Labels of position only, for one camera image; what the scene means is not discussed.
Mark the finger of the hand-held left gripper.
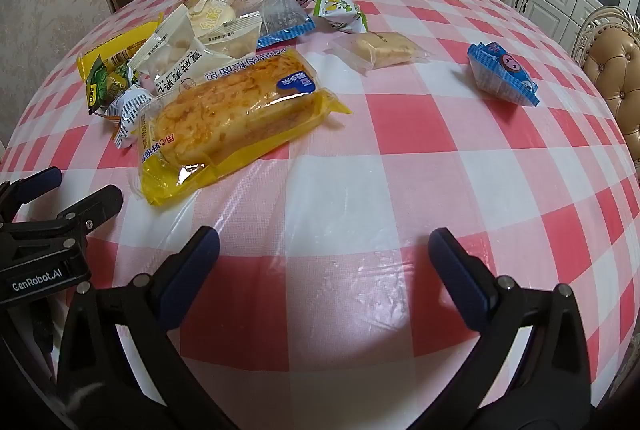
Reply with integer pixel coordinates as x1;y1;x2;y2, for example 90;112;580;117
56;185;124;237
0;166;63;223

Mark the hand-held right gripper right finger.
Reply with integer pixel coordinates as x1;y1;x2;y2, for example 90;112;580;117
428;228;602;430

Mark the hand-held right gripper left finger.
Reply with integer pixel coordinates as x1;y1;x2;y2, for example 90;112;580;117
54;225;237;430

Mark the green yellow candy packet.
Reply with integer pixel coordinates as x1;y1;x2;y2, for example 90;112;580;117
86;56;138;115

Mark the large yellow bread packet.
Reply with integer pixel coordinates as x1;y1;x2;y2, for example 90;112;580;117
131;48;352;207

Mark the white bread packet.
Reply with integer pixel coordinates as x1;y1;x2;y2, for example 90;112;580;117
131;4;193;83
157;37;236;98

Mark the blue white snack packet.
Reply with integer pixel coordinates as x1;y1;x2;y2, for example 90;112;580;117
467;42;541;106

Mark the clear cake packet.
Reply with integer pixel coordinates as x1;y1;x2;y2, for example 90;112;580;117
325;31;433;75

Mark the white packet with black print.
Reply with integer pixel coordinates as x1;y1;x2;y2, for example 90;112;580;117
102;87;156;148

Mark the pink checked tablecloth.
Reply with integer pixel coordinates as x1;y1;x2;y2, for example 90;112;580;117
0;0;640;430

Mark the flat yellow snack packet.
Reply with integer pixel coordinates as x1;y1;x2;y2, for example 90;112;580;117
76;20;163;83

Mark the white cake packet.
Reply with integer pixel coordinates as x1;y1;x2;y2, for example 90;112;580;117
197;10;263;59

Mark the clear zip bag with cake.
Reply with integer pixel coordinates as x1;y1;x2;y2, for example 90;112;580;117
180;0;265;45

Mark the blue clear snack packet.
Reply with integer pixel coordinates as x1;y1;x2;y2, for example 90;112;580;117
235;0;317;49

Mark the beige tufted dining chair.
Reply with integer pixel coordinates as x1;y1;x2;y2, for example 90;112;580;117
571;6;640;161

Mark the green white snack packet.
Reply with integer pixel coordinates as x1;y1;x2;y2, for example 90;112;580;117
313;0;368;33

